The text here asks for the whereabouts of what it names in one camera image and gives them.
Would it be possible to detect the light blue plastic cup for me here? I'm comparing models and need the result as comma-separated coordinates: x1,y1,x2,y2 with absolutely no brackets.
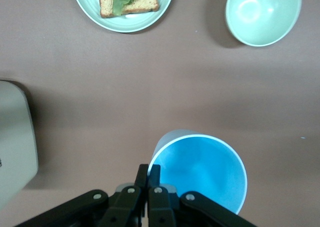
147,129,248,215

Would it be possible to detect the brown bread slice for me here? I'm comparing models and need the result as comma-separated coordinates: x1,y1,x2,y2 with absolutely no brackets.
96,0,161,19

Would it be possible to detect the pale green bowl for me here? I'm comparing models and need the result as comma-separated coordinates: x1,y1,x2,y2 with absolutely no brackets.
225,0,303,47

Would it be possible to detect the pale green plate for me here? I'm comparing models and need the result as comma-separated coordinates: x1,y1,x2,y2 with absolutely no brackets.
71,0,176,34

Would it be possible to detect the brown tablecloth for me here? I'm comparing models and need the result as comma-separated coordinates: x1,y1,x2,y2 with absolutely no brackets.
0,0,320,227

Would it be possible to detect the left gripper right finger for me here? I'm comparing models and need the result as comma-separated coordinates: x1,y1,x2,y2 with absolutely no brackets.
147,163,258,227

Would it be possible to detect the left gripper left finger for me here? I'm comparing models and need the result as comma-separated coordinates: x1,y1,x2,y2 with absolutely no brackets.
14,163,150,227

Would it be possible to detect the beige chrome toaster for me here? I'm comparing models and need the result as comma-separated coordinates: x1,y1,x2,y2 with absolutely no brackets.
0,79,40,210

